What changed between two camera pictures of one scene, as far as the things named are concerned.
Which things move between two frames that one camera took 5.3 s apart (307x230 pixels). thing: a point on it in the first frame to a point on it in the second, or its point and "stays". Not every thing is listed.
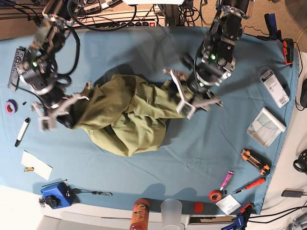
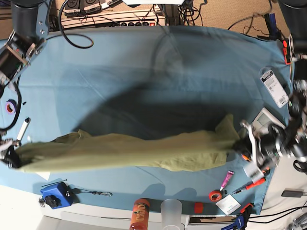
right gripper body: (193, 98) to (272, 143)
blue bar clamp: (241, 220) stays
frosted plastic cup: (171, 210) stays
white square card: (228, 204) stays
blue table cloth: (153, 119) stays
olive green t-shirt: (125, 114) to (205, 151)
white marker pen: (23, 132) stays
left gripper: (53, 107) to (7, 152)
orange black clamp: (288, 51) stays
